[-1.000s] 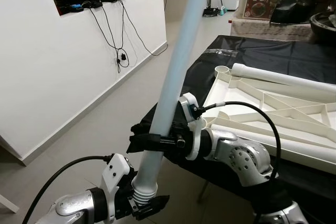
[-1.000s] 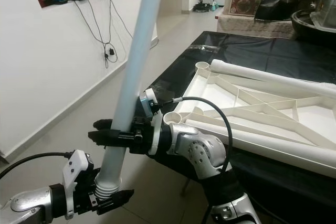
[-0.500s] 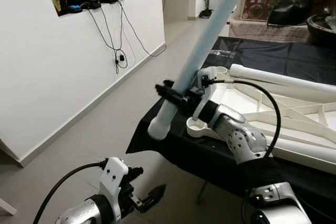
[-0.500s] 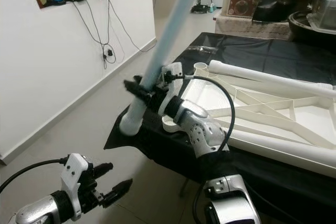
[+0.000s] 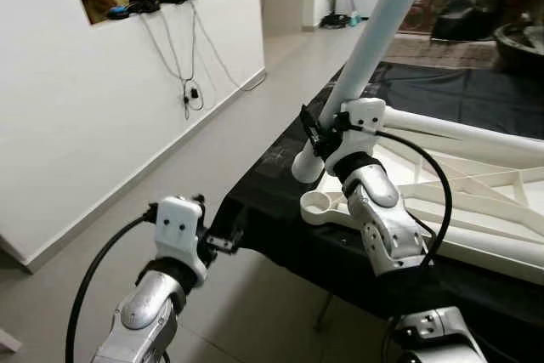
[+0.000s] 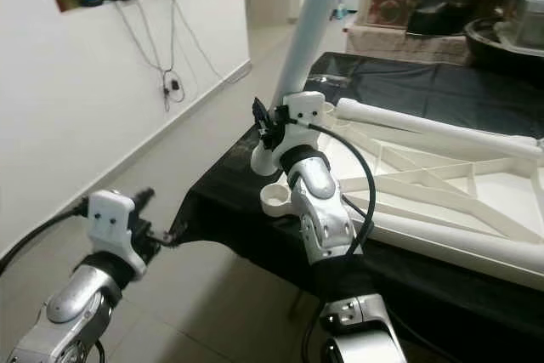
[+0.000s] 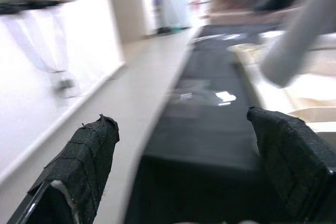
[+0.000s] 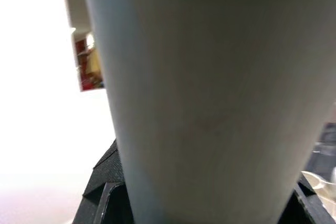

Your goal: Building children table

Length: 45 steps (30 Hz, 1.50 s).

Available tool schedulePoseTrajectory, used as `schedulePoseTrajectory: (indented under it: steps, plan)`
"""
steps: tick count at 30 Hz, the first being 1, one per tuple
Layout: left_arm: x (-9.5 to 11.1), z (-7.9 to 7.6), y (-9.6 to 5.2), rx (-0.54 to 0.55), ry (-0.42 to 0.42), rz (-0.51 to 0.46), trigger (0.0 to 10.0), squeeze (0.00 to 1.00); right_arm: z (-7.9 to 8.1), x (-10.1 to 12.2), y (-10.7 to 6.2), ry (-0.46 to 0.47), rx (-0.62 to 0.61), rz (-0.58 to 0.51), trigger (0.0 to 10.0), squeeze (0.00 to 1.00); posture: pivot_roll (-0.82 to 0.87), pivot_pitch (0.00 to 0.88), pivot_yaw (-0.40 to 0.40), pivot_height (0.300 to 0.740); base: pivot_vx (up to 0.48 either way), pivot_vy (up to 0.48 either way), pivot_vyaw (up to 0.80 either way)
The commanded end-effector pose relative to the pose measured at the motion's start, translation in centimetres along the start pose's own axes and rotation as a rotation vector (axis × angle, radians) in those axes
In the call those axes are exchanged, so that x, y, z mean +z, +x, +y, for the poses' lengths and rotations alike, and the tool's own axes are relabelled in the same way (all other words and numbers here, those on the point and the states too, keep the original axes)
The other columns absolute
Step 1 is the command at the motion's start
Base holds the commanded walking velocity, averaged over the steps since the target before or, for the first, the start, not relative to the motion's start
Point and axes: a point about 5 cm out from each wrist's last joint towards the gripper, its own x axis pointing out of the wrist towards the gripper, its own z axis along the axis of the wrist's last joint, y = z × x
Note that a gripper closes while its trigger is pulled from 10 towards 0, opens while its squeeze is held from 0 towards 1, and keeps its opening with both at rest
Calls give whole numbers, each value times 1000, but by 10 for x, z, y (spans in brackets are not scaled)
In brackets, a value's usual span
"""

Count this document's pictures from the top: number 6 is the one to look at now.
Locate clear plastic storage box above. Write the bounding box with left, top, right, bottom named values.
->
left=501, top=0, right=544, bottom=49

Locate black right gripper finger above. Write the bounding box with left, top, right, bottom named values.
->
left=251, top=97, right=275, bottom=148

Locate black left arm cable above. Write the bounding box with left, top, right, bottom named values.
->
left=0, top=201, right=94, bottom=275

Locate looped black wall cable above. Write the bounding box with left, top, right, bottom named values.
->
left=115, top=0, right=186, bottom=113

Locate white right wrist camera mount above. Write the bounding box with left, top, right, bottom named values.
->
left=276, top=91, right=326, bottom=156

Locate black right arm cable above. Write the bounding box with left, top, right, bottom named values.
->
left=302, top=121, right=379, bottom=258

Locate black round basin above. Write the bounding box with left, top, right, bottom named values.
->
left=466, top=16, right=544, bottom=79

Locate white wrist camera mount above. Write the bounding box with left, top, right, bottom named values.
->
left=276, top=91, right=326, bottom=156
left=88, top=190, right=150, bottom=270

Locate beige patterned cloth cover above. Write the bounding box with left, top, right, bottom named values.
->
left=344, top=23, right=473, bottom=66

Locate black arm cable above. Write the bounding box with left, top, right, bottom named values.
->
left=0, top=201, right=94, bottom=275
left=302, top=121, right=379, bottom=258

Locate black tablecloth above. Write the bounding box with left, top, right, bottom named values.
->
left=172, top=51, right=544, bottom=363

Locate white plastic children table top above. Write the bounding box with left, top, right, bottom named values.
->
left=259, top=95, right=544, bottom=292

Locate long thin black wall cable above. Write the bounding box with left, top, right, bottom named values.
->
left=174, top=0, right=252, bottom=85

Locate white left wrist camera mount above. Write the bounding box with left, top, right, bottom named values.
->
left=88, top=190, right=150, bottom=270

